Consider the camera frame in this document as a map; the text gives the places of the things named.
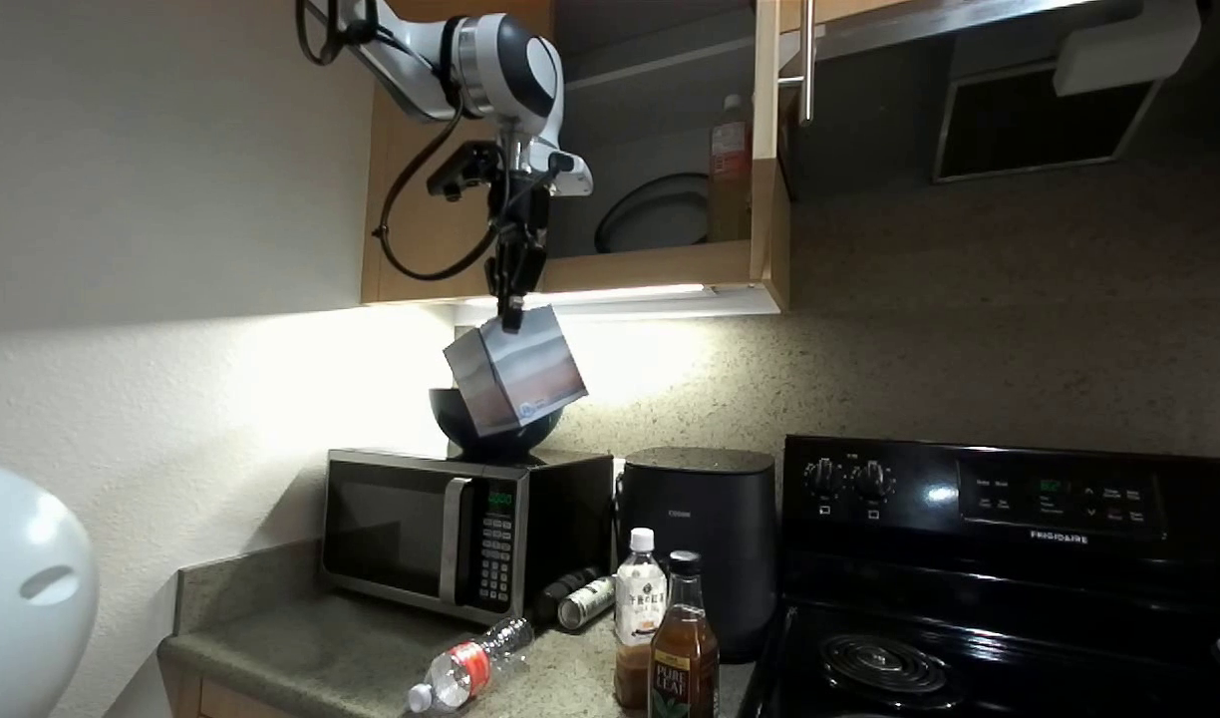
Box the black electric stove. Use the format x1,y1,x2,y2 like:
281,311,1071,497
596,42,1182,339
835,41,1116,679
762,436,1220,718

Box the brown sauce bottle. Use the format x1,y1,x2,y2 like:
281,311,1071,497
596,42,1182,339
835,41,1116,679
645,551,719,718

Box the red bottle in cabinet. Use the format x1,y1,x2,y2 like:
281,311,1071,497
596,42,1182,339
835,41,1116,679
708,95,748,239

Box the wooden wall cabinet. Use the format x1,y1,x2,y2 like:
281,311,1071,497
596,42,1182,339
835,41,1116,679
391,0,788,311

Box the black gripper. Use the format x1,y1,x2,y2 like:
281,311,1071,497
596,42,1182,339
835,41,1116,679
488,174,552,336

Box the grey cardboard box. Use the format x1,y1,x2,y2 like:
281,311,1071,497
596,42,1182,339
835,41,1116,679
444,308,586,436

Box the dark blue bowl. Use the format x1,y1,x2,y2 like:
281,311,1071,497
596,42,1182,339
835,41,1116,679
431,385,557,460

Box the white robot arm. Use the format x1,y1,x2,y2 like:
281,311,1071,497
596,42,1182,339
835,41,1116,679
294,0,596,331

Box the under cabinet light strip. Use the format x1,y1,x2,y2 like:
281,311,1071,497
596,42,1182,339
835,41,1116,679
436,280,715,323

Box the range hood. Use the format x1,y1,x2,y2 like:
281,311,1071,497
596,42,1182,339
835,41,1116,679
776,0,1203,184

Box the dark plate in cabinet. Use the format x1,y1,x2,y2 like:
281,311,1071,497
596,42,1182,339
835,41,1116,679
596,171,708,255

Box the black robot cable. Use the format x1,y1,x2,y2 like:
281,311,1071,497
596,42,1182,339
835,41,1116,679
290,0,505,285

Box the lying clear plastic bottle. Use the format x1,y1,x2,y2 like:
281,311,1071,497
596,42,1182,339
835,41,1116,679
405,619,536,714

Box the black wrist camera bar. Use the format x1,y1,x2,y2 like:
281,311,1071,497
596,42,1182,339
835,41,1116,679
427,139,501,198

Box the silver black microwave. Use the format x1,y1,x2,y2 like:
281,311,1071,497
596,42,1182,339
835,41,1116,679
320,449,611,626

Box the lying dark bottle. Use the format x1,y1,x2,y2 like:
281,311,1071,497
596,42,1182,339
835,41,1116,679
530,567,614,632

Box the white cap drink bottle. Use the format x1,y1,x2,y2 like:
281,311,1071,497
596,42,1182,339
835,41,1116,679
614,527,666,714

